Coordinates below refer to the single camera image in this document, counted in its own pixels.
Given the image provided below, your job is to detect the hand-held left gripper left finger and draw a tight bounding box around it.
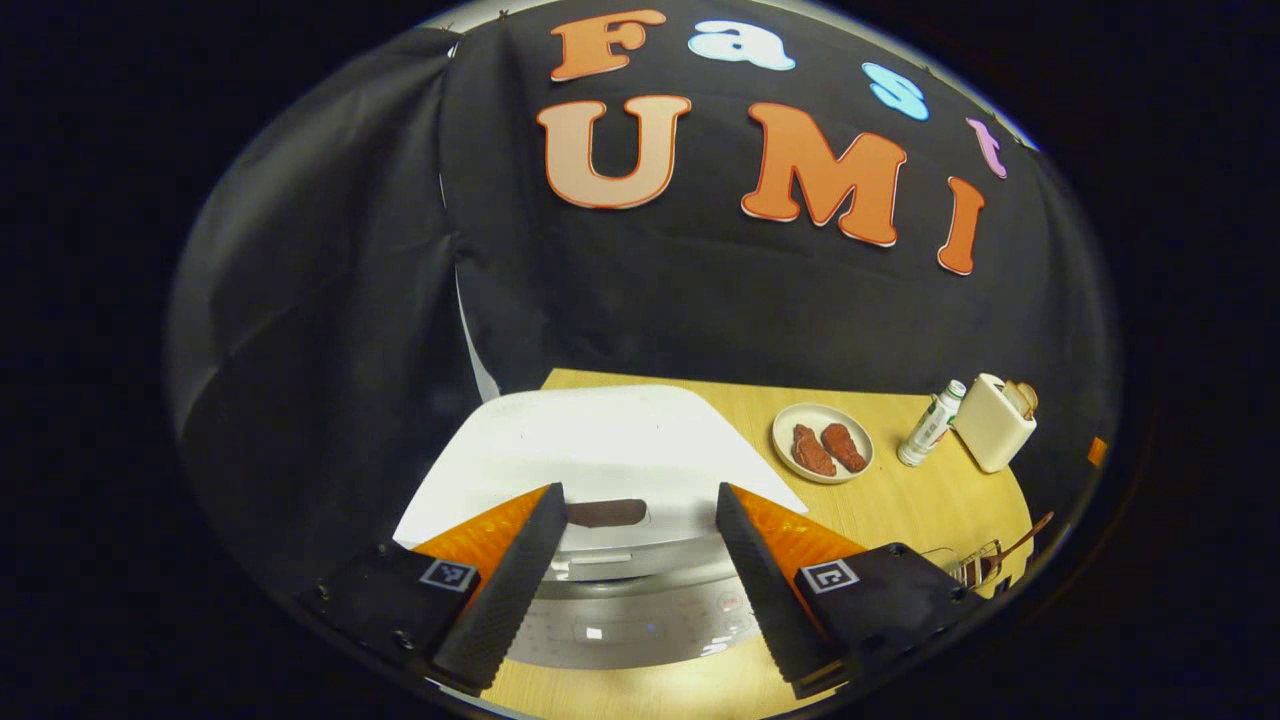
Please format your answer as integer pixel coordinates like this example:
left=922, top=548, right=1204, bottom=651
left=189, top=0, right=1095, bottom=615
left=300, top=482, right=569, bottom=698

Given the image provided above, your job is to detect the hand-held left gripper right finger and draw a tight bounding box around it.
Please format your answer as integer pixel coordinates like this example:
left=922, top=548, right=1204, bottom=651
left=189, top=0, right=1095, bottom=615
left=715, top=482, right=986, bottom=699

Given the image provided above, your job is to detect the brown wooden spoon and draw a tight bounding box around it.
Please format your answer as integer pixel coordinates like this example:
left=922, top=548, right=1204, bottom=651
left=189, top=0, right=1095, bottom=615
left=965, top=512, right=1056, bottom=586

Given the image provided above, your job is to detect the metal wire chopstick holder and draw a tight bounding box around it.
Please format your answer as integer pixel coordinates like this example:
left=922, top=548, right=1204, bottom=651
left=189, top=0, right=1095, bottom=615
left=945, top=540, right=1004, bottom=591

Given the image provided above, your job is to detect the white rice cooker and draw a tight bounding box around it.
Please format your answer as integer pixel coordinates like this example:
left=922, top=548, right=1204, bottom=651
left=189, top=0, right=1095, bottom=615
left=393, top=385, right=809, bottom=671

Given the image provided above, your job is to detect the white toaster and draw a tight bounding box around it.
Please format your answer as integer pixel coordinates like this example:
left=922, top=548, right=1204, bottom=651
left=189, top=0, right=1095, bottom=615
left=953, top=373, right=1039, bottom=474

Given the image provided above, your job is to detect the brown steak piece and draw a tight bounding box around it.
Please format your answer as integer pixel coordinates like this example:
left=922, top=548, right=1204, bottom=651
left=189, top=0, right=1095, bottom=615
left=791, top=424, right=837, bottom=478
left=821, top=422, right=868, bottom=473

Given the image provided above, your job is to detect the white drink bottle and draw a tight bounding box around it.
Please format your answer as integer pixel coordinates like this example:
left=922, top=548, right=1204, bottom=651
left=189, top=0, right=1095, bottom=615
left=897, top=379, right=968, bottom=468

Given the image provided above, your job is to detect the white oval plate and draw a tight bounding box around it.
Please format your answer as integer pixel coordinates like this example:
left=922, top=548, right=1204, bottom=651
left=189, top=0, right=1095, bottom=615
left=771, top=402, right=875, bottom=485

